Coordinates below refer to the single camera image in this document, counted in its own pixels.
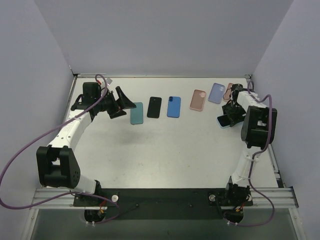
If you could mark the aluminium front rail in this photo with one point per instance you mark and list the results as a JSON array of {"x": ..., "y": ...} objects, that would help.
[{"x": 55, "y": 198}]

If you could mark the black phone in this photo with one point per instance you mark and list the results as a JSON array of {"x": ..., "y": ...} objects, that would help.
[{"x": 154, "y": 107}]

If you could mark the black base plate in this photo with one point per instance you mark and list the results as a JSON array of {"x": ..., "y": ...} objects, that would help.
[{"x": 164, "y": 203}]

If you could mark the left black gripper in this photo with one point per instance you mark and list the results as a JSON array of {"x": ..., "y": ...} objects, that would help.
[{"x": 117, "y": 105}]

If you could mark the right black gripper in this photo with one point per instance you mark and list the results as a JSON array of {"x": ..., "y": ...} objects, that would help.
[{"x": 231, "y": 111}]

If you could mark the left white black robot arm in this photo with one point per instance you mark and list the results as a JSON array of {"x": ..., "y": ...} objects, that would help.
[{"x": 57, "y": 164}]

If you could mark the pink phone case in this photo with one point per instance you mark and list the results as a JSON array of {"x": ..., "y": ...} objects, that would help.
[
  {"x": 197, "y": 100},
  {"x": 227, "y": 95}
]

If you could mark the lavender phone case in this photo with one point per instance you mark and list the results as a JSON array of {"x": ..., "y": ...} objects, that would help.
[{"x": 216, "y": 93}]

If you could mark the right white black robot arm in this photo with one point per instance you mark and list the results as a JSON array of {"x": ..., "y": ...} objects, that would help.
[{"x": 258, "y": 119}]

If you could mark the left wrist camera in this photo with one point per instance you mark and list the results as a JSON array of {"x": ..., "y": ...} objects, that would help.
[{"x": 109, "y": 81}]

